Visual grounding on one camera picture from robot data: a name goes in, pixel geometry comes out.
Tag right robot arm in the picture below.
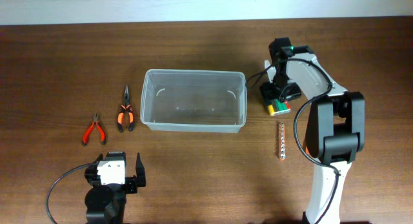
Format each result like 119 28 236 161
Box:
260 37 365 223

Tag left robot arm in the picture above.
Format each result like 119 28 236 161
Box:
85 151 146 224

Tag clear plastic container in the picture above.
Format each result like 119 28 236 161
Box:
140 69 248 133

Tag orange black long-nose pliers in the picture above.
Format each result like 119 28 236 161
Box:
117 85 135 132

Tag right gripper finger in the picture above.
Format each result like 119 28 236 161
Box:
283 83 301 100
259 81 278 105

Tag red small cutting pliers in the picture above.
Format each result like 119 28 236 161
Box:
81 112 107 147

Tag orange socket bit rail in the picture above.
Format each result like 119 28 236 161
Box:
278 122 286 160

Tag clear screwdriver set case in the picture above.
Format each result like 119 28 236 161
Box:
267 99 291 116

